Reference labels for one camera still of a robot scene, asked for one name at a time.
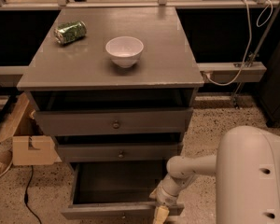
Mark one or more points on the white ceramic bowl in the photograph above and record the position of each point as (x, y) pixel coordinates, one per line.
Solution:
(124, 51)

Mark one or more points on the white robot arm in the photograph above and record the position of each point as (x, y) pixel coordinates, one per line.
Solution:
(247, 172)

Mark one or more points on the grey bottom drawer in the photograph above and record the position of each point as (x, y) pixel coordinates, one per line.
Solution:
(114, 189)

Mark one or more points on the grey metal rail beam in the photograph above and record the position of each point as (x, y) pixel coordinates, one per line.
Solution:
(228, 73)

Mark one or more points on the green crushed soda can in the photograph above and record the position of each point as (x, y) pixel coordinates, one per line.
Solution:
(69, 32)

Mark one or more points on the grey top drawer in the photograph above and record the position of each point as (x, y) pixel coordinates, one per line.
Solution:
(66, 123)

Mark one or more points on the tan sneaker shoe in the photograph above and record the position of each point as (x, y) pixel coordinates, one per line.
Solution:
(5, 162)

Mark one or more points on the dark cabinet at right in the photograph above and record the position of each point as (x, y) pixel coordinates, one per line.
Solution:
(269, 89)

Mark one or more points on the slanted metal rod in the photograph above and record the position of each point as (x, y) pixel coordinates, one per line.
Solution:
(249, 59)

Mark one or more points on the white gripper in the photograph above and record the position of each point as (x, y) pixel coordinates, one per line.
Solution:
(163, 199)

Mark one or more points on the grey wooden drawer cabinet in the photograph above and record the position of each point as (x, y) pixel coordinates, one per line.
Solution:
(82, 77)

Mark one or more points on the grey drawer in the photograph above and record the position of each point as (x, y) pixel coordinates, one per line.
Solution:
(118, 152)
(66, 123)
(114, 189)

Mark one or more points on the grey middle drawer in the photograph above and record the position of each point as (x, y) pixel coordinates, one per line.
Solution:
(118, 152)

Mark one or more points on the light wooden box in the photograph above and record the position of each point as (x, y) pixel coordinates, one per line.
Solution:
(34, 150)

